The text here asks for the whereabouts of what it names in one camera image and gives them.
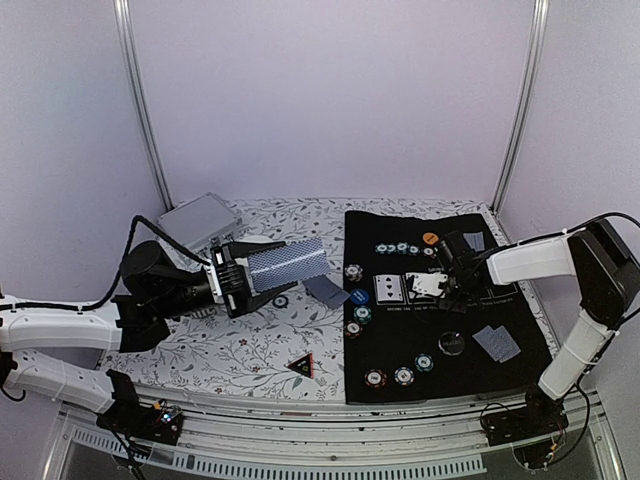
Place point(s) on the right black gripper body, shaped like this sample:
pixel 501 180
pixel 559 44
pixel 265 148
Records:
pixel 458 291

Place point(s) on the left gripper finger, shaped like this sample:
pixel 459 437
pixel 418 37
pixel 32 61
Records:
pixel 261 299
pixel 241 249

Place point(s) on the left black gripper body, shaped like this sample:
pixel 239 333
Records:
pixel 233 281

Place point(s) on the four of clubs card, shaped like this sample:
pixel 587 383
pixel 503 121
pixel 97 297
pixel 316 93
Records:
pixel 422 286

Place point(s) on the dealt card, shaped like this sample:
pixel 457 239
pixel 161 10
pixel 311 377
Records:
pixel 325 291
pixel 500 349
pixel 475 240

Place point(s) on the clear round dealer button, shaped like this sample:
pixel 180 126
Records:
pixel 451 343

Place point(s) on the orange big blind button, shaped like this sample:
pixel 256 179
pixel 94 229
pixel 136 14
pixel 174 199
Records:
pixel 430 238

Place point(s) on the green 50 chip row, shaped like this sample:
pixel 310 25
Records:
pixel 400 248

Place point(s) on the three of spades card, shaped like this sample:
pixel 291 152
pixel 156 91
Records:
pixel 389 289

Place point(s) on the triangular all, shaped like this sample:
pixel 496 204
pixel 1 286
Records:
pixel 303 366

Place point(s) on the blue small blind button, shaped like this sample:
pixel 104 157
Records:
pixel 359 296

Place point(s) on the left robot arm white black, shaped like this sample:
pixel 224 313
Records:
pixel 158 292

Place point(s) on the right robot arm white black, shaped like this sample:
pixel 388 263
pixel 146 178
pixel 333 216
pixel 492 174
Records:
pixel 587 270

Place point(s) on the single chip on table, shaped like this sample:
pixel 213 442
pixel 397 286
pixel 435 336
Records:
pixel 280 301

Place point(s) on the grey box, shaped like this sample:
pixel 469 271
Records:
pixel 195 223

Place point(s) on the black poker mat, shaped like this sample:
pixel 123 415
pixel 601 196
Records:
pixel 416 351

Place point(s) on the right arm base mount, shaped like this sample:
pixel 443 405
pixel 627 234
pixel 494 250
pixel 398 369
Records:
pixel 540 415

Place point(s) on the front aluminium rail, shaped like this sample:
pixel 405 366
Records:
pixel 228 437

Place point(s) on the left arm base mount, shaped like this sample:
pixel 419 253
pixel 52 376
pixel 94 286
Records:
pixel 159 423

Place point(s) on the left aluminium frame post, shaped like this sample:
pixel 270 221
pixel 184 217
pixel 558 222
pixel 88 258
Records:
pixel 124 25

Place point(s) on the aluminium frame post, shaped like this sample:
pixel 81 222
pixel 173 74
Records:
pixel 531 67
pixel 124 25

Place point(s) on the right aluminium frame post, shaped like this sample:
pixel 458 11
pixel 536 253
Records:
pixel 531 67

